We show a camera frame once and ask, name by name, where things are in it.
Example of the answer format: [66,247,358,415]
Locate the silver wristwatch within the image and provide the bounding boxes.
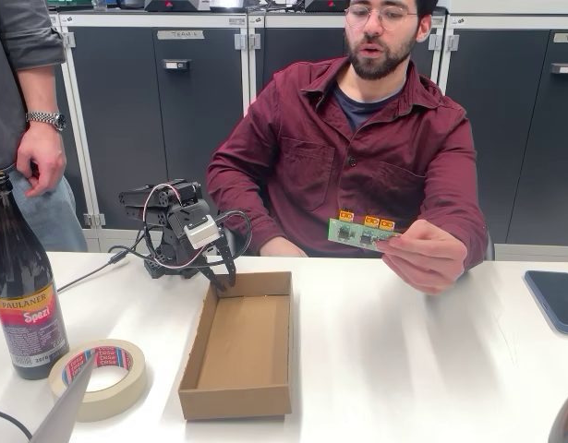
[25,110,67,133]

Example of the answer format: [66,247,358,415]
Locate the black device with red mark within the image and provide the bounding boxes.
[304,0,352,13]
[143,0,211,13]

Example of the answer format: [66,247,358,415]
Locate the grey tape label TEAM 4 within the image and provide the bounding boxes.
[156,30,205,41]

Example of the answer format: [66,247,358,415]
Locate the seated man's left forearm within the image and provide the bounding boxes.
[421,202,490,281]

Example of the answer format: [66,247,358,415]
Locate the standing person in grey shirt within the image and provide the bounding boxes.
[0,0,89,253]

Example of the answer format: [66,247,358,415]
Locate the white red servo wire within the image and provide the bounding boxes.
[142,183,229,269]

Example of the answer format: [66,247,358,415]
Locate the seated man's left hand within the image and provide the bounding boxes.
[374,219,469,296]

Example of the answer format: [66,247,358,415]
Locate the open brown cardboard box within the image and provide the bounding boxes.
[177,270,294,422]

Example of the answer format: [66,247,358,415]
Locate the green circuit board orange connectors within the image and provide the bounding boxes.
[327,207,403,253]

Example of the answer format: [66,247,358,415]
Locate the standing person's left hand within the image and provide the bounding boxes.
[15,122,67,198]

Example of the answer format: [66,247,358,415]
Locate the grey pointed metal object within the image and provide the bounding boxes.
[29,354,96,443]

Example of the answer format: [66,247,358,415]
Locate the round wire-frame glasses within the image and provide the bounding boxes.
[344,3,418,31]

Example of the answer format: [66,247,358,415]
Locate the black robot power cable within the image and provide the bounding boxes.
[0,246,149,323]

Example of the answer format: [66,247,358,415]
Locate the standing person's left forearm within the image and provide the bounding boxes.
[24,45,66,119]

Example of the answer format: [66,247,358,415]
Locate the thin black cable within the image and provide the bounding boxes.
[0,407,33,439]

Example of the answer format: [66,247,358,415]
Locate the bearded man in maroon shirt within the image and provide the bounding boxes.
[205,0,490,278]

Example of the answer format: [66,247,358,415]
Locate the green crate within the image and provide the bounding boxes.
[47,0,94,11]

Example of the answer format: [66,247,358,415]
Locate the white grey camera box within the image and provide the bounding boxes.
[183,215,220,251]

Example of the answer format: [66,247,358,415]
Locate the black camera cable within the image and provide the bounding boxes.
[190,210,253,269]

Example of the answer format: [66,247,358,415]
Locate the dark blue smartphone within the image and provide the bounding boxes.
[523,269,568,336]

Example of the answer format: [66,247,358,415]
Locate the seated man's right hand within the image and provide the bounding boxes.
[260,239,309,258]

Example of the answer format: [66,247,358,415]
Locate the dark Paulaner Spezi bottle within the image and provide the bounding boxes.
[0,168,71,381]

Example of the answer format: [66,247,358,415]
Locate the dark rounded object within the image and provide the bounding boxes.
[547,382,568,443]

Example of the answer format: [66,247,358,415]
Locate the beige masking tape roll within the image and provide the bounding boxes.
[47,339,149,424]

